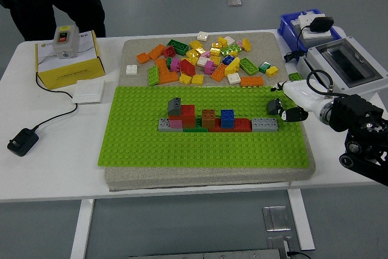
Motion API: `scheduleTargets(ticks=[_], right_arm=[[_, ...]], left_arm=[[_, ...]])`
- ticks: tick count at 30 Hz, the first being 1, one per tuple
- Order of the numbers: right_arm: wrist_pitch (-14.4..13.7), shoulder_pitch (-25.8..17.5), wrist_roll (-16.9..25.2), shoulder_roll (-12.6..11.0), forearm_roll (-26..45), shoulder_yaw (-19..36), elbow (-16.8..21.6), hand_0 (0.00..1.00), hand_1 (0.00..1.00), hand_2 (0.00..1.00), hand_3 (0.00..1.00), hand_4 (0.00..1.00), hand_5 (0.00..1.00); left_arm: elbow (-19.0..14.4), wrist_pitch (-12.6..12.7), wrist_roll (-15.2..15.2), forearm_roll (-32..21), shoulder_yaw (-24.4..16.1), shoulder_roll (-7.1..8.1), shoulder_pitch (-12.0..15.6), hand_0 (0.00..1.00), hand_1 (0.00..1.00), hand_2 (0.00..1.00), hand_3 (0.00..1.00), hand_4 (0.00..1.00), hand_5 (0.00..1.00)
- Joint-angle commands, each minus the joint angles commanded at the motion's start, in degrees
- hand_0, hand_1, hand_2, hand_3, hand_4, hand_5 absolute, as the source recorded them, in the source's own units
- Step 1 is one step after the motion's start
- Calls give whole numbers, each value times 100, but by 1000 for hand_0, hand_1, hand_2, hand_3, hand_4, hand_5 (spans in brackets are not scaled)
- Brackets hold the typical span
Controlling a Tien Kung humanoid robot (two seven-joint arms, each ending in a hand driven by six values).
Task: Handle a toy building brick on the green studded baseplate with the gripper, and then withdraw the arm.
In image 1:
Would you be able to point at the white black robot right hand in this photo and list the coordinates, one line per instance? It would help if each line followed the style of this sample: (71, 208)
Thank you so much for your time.
(303, 95)

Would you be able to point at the grey sloped brick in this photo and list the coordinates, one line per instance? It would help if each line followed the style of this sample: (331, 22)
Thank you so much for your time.
(174, 107)
(272, 106)

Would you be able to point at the green studded baseplate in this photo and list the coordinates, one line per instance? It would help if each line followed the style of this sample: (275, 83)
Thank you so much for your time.
(145, 150)

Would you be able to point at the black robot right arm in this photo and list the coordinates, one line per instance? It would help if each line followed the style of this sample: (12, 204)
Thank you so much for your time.
(351, 110)

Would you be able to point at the grey eight-stud brick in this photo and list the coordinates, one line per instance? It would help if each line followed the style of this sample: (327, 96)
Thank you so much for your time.
(265, 125)

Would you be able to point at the orange long brick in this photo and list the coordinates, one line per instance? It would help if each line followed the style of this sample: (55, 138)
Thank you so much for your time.
(156, 52)
(252, 81)
(219, 72)

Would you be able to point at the red long brick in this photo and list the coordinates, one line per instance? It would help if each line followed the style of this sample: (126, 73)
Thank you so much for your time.
(242, 125)

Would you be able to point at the white square brick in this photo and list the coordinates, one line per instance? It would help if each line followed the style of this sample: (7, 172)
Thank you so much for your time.
(202, 62)
(202, 35)
(233, 78)
(229, 39)
(131, 70)

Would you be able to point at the yellow sloped brick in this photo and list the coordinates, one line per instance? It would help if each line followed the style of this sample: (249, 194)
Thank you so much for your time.
(232, 67)

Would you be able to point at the blue square brick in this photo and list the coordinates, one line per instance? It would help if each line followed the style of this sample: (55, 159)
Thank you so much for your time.
(228, 59)
(227, 118)

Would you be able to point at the small pink brick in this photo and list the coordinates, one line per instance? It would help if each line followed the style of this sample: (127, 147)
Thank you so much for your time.
(205, 54)
(240, 43)

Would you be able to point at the lime long brick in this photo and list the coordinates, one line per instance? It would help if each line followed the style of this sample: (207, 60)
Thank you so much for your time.
(231, 49)

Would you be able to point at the brown square brick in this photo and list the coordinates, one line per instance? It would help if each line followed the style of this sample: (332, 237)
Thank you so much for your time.
(208, 119)

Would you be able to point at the dark green flat brick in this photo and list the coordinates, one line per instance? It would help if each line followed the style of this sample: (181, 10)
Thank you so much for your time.
(195, 130)

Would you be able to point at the red square brick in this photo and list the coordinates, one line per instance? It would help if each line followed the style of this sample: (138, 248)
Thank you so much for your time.
(169, 51)
(188, 112)

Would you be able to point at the orange-red brick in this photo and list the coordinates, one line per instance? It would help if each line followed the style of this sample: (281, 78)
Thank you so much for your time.
(188, 122)

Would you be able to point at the red sloped brick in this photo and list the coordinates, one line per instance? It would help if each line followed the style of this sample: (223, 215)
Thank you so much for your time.
(187, 67)

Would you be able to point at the dark green long brick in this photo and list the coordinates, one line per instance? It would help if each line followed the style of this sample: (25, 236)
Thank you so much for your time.
(178, 47)

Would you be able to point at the large orange brick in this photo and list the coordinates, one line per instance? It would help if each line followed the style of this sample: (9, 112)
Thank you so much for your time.
(166, 77)

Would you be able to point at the small dark green brick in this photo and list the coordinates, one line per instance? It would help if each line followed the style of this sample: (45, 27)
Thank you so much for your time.
(168, 63)

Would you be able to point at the grey long brick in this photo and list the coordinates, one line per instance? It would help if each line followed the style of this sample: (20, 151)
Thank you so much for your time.
(163, 125)

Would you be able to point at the orange square brick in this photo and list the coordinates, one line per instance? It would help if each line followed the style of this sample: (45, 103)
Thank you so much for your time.
(143, 58)

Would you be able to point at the white socket block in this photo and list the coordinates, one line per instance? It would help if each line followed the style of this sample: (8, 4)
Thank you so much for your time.
(315, 35)

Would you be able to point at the blue plastic bin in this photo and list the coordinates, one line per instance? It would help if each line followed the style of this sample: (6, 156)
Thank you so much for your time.
(286, 27)

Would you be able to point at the black power adapter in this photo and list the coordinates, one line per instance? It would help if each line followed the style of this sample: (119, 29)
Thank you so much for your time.
(322, 24)

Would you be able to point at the clear floor plate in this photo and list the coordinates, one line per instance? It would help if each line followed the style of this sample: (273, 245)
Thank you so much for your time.
(235, 2)

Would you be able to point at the white table leg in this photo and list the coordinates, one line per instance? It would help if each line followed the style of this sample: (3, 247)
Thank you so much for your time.
(301, 219)
(82, 228)

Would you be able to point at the metal floor plate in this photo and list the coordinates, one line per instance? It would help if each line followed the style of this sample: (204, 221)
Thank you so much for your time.
(277, 245)
(276, 218)

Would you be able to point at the grey-brown foam mat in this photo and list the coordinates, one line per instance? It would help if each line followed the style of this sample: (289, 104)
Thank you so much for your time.
(197, 180)

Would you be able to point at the yellow white cardboard box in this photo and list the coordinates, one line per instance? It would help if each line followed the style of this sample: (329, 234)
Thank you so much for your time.
(72, 74)

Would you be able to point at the black power plug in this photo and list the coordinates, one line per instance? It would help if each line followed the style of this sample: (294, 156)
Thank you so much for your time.
(22, 143)

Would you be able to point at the grey enclosure with clear lid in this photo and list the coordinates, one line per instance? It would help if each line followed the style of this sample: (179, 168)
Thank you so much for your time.
(315, 55)

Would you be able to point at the white wall switch plate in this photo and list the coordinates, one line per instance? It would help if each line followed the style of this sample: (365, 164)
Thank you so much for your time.
(88, 90)

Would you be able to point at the grey switch box red button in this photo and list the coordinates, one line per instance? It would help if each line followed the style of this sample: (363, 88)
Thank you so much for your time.
(65, 48)

